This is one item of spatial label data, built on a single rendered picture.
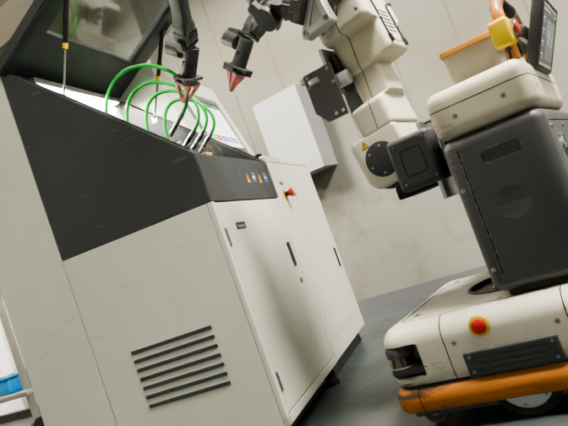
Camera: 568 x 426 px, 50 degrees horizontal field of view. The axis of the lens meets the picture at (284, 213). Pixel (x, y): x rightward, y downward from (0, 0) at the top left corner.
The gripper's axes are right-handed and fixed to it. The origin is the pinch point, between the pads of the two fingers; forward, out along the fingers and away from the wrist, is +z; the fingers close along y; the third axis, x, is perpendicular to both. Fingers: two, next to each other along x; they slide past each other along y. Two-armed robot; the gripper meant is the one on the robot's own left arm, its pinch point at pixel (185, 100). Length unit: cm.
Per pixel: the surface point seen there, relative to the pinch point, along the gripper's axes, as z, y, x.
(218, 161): 9.2, 17.4, 28.7
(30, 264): 53, 57, -14
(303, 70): 28, -196, -45
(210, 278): 35, 43, 48
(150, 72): 6, -31, -43
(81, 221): 33, 49, -1
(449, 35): -20, -196, 43
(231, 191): 17.7, 17.9, 35.8
